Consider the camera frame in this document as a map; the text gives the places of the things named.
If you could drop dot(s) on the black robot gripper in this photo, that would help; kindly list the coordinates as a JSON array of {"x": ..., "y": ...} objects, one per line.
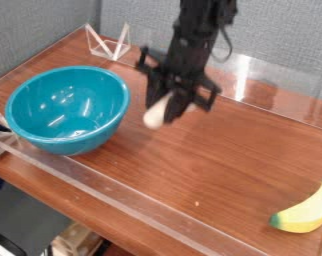
[{"x": 177, "y": 73}]

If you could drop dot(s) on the white brown toy mushroom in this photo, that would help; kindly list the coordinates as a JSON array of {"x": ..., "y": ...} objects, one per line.
[{"x": 153, "y": 116}]

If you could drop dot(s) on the teal blue bowl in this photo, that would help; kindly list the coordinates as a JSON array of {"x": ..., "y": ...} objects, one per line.
[{"x": 66, "y": 109}]

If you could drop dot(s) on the clear acrylic back barrier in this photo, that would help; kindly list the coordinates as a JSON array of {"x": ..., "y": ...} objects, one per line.
[{"x": 269, "y": 87}]

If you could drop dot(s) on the clear acrylic barrier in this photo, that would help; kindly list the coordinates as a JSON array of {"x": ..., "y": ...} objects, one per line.
[
  {"x": 269, "y": 87},
  {"x": 190, "y": 232}
]

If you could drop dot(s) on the clear acrylic front barrier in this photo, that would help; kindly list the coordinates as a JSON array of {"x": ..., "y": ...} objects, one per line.
[{"x": 190, "y": 232}]

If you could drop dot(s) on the yellow toy banana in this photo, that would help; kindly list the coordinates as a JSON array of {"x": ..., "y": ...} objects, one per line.
[{"x": 301, "y": 218}]

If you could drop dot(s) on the tan cardboard box below table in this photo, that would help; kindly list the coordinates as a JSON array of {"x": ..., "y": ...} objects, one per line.
[{"x": 76, "y": 241}]

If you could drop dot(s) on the black white object bottom left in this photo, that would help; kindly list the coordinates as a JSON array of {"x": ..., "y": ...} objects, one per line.
[{"x": 7, "y": 248}]

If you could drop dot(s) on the clear acrylic corner bracket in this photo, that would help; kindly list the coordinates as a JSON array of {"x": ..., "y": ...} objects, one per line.
[{"x": 104, "y": 47}]

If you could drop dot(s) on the clear acrylic left bracket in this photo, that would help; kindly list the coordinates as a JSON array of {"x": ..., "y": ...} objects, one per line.
[{"x": 6, "y": 138}]

